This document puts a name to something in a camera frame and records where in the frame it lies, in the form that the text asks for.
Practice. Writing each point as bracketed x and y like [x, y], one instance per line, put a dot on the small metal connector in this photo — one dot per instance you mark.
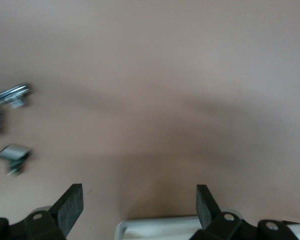
[12, 93]

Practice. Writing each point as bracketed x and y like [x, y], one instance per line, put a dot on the white cabinet drawer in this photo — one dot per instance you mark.
[152, 221]

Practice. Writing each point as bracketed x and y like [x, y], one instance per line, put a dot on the black white switch part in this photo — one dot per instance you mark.
[13, 152]

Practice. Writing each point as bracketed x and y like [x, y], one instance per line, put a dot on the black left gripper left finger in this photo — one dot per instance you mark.
[70, 207]

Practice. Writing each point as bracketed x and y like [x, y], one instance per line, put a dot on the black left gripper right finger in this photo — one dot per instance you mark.
[207, 210]

